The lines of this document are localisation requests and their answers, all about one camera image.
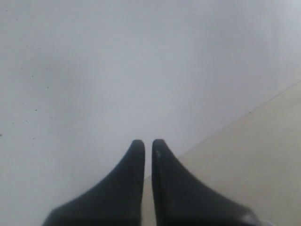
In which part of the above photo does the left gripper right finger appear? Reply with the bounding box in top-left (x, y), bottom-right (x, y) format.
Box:
top-left (151, 139), bottom-right (261, 226)

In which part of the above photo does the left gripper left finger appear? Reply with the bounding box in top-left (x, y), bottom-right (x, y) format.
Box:
top-left (44, 140), bottom-right (145, 226)

